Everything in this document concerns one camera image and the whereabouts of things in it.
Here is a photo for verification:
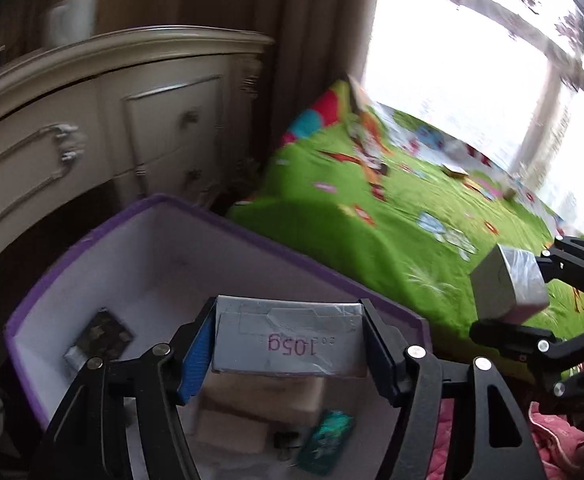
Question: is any silver box with pink print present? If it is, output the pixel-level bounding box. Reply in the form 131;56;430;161
211;296;370;378

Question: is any purple storage box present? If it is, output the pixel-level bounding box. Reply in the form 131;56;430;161
3;194;434;480

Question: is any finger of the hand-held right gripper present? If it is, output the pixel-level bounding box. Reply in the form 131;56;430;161
537;234;584;287
469;309;584;398

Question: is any teal packet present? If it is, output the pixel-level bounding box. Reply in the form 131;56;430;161
296;409;357;475

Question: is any green printed blanket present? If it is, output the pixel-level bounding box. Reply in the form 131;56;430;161
227;77;584;378

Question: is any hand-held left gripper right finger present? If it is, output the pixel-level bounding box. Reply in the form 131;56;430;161
358;299;548;480

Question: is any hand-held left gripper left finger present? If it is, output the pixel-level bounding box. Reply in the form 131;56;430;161
32;299;218;480

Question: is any pink cloth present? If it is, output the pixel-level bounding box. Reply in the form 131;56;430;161
429;395;584;480

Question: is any grey foil box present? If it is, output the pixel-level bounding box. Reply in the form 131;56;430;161
469;244;550;325

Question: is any white mug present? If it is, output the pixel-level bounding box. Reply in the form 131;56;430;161
42;0;99;48

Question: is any large cardboard box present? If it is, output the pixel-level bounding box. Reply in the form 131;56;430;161
199;375;325;427

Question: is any white lace curtain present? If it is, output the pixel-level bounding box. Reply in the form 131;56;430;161
362;0;584;241

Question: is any dark patterned packet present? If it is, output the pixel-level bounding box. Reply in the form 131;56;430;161
63;307;137;368

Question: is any grey window frame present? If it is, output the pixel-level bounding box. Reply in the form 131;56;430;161
382;0;584;196

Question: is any cream dresser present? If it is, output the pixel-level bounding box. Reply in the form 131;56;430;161
0;25;277;456

